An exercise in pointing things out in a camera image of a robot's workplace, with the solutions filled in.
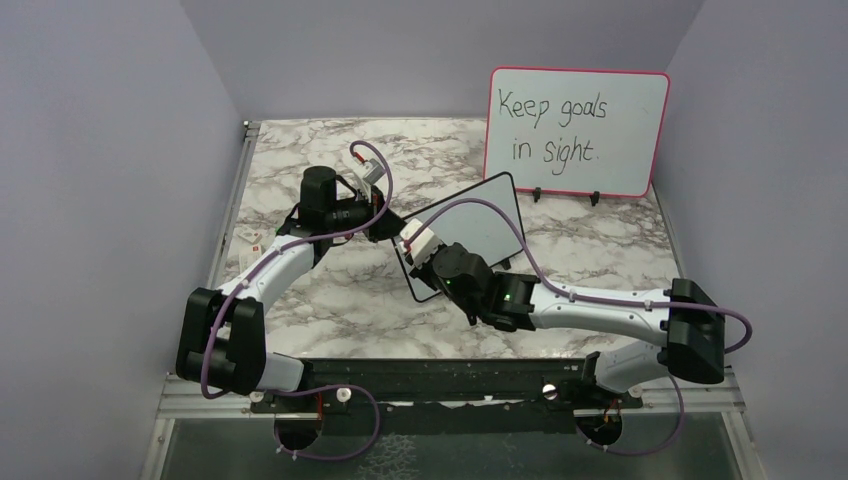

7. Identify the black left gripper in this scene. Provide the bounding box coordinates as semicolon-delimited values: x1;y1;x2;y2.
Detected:
327;185;409;243

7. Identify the small black-framed whiteboard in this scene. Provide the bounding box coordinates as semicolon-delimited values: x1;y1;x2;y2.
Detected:
401;172;523;267

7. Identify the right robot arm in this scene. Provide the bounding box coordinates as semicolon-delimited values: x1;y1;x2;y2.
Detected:
402;243;725;407

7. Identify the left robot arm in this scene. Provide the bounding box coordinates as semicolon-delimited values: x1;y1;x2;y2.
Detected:
175;159;403;411

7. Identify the large pink-framed whiteboard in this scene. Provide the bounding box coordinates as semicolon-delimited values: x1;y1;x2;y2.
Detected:
483;66;671;198

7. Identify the small white red card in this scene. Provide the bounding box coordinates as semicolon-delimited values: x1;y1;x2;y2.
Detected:
234;226;262;245

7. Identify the white eraser box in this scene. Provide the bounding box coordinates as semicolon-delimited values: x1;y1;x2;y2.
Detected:
239;244;263;265

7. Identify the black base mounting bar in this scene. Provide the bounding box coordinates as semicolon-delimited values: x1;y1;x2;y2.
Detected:
250;356;640;440

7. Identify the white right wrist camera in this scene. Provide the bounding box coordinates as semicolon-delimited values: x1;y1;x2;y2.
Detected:
396;218;442;268

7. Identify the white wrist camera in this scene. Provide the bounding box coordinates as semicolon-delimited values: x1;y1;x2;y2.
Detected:
354;159;385;199
396;218;442;268

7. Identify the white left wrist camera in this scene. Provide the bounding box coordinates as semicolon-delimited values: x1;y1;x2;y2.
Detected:
354;159;385;199

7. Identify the aluminium rail left table edge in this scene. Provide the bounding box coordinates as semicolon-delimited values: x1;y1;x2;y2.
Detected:
203;120;262;288

